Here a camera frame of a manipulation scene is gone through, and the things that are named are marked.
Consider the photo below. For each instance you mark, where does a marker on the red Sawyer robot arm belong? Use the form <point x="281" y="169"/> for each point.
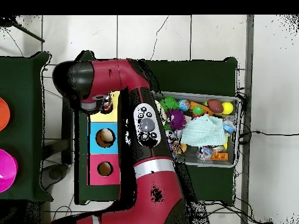
<point x="117" y="74"/>

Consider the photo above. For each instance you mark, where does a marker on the clear mesh bin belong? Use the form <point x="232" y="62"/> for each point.
<point x="210" y="163"/>

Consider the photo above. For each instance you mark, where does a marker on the purple spiky ball with eyes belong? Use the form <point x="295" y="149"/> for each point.
<point x="176" y="120"/>

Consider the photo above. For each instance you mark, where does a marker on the large green spiky ball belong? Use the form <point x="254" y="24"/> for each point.
<point x="169" y="103"/>

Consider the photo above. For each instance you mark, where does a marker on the orange textured ball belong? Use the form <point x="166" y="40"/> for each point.
<point x="178" y="148"/>

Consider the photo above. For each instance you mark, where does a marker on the small globe print ball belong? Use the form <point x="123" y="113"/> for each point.
<point x="184" y="104"/>

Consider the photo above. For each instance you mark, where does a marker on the small green ball with eyes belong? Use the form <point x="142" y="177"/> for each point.
<point x="198" y="110"/>

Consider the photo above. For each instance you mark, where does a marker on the mint green cloth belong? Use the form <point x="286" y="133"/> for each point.
<point x="203" y="131"/>

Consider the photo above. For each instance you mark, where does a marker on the dark green table cloth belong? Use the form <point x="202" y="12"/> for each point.
<point x="196" y="74"/>

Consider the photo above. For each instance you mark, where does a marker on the brown toy football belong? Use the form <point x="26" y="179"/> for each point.
<point x="215" y="105"/>

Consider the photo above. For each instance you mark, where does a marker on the orange toy brick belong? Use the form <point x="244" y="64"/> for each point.
<point x="219" y="156"/>

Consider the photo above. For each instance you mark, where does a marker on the clear plastic bottle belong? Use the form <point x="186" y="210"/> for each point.
<point x="228" y="126"/>

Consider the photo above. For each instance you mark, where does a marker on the yellow ball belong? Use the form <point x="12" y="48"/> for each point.
<point x="227" y="108"/>

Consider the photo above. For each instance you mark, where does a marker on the dark green side table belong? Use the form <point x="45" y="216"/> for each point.
<point x="25" y="93"/>

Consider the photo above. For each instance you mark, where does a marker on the orange disc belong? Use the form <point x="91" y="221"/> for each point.
<point x="3" y="114"/>

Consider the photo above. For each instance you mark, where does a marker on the pink disc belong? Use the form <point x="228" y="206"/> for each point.
<point x="6" y="170"/>

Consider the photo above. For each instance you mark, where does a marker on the black tripod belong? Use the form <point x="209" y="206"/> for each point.
<point x="7" y="21"/>

